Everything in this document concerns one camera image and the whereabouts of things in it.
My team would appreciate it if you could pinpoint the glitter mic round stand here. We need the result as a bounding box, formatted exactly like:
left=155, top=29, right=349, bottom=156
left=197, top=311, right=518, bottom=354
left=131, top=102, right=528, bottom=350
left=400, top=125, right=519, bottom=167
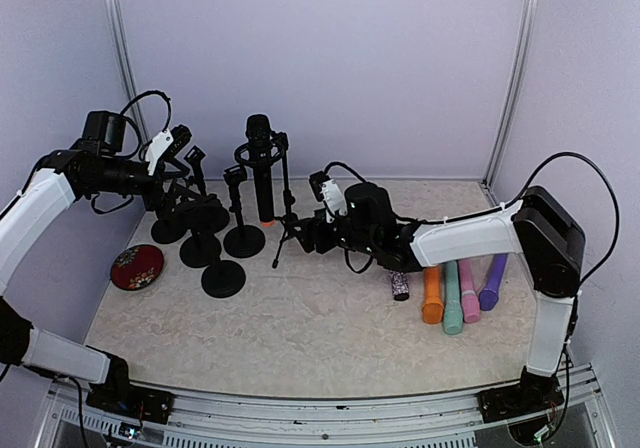
left=172, top=195, right=247, bottom=300

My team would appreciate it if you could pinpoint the black microphone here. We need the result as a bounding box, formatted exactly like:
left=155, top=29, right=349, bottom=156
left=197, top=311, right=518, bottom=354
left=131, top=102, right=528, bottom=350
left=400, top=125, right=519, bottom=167
left=246, top=114, right=274, bottom=226

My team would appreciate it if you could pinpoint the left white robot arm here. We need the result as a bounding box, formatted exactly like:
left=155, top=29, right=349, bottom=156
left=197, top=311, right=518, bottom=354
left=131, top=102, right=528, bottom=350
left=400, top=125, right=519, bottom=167
left=1, top=111, right=221, bottom=413

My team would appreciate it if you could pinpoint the purple mic round stand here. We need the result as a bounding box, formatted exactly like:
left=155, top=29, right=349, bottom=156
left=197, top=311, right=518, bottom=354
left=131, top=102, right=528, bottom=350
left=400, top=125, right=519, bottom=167
left=184, top=146, right=230, bottom=233

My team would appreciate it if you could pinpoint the teal microphone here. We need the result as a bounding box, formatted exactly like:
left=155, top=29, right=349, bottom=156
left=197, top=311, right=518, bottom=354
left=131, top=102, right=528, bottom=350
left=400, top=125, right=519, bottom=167
left=442, top=261, right=464, bottom=335

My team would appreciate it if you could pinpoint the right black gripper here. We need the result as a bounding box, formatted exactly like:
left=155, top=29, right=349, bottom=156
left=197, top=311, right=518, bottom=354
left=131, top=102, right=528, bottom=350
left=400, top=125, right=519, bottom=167
left=288, top=207, right=378, bottom=255

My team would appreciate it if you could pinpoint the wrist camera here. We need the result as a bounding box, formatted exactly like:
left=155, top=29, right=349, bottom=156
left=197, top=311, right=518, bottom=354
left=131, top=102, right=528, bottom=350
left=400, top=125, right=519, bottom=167
left=143, top=125, right=192, bottom=176
left=309, top=171, right=347, bottom=223

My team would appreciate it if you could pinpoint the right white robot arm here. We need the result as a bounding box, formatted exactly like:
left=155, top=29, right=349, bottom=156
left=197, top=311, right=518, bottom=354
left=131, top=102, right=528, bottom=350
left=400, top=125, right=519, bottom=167
left=286, top=180, right=585, bottom=412

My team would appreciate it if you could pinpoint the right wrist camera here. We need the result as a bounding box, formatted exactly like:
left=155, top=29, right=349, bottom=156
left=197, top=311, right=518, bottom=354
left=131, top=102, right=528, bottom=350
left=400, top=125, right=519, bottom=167
left=309, top=171, right=347, bottom=223

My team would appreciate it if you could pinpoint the pink mic round stand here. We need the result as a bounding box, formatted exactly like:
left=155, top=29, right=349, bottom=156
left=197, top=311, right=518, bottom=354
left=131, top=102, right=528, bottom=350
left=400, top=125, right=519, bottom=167
left=151, top=216, right=187, bottom=245

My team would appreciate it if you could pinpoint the orange microphone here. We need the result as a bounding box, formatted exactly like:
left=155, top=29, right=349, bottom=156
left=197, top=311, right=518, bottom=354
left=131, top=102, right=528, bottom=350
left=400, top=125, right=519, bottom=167
left=422, top=266, right=444, bottom=325

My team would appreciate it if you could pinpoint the wrist cable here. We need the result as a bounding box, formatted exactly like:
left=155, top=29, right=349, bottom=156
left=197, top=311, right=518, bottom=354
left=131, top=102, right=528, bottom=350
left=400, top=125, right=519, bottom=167
left=119, top=90, right=174, bottom=144
left=519, top=151, right=621, bottom=294

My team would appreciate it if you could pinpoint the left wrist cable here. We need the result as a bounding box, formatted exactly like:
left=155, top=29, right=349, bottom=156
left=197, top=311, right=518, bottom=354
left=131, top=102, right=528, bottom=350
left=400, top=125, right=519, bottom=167
left=119, top=90, right=174, bottom=144

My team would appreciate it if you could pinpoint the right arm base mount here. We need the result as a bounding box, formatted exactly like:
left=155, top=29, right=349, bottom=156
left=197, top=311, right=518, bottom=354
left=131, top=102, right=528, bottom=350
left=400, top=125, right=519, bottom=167
left=477, top=385, right=564, bottom=423

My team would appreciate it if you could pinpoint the teal mic round stand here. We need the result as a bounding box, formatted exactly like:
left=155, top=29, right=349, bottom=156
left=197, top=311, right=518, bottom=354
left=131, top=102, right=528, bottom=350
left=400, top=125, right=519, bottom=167
left=179, top=231, right=222, bottom=268

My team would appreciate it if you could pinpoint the orange mic round stand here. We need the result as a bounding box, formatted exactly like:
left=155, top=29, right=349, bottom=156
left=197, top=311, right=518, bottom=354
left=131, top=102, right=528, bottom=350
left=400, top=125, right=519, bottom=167
left=223, top=165, right=266, bottom=259

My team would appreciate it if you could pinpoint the glitter silver microphone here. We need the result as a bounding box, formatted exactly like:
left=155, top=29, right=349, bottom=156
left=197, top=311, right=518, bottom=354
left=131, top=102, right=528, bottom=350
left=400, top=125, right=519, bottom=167
left=389, top=270, right=410, bottom=302

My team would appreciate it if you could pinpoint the black tripod mic stand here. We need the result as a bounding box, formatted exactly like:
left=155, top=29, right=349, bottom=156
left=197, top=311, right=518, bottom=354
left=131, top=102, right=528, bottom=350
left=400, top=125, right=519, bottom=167
left=234, top=130, right=299, bottom=269

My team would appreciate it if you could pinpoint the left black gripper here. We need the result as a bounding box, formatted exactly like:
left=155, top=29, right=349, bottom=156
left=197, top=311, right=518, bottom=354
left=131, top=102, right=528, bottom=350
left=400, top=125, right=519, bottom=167
left=89, top=156, right=203, bottom=218

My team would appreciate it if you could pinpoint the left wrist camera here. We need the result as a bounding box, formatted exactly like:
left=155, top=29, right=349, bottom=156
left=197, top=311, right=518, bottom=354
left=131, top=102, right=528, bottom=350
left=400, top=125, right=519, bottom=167
left=143, top=125, right=192, bottom=176

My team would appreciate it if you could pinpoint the red embroidered round cushion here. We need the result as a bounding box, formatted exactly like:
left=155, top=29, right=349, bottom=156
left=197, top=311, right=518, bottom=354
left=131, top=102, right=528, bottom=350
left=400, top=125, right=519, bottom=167
left=110, top=244, right=165, bottom=291

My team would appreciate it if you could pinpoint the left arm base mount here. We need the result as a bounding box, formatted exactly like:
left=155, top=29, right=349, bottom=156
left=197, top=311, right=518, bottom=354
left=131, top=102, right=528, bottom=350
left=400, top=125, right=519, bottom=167
left=86, top=385, right=174, bottom=425

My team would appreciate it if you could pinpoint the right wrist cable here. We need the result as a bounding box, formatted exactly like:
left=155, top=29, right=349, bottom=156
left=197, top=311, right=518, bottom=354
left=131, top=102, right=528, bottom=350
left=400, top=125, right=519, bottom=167
left=519, top=151, right=621, bottom=294

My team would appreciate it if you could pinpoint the purple microphone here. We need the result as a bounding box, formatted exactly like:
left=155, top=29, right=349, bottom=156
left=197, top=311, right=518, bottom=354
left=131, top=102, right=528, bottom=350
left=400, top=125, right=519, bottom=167
left=478, top=254, right=508, bottom=311

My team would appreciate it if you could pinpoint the aluminium front rail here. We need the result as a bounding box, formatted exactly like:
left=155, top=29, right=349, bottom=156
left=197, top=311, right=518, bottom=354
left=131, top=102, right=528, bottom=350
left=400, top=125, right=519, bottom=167
left=29, top=365, right=620, bottom=447

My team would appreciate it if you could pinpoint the pink microphone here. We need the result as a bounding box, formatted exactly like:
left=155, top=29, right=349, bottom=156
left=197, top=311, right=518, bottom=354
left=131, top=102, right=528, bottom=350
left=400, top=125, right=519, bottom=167
left=458, top=259, right=481, bottom=324

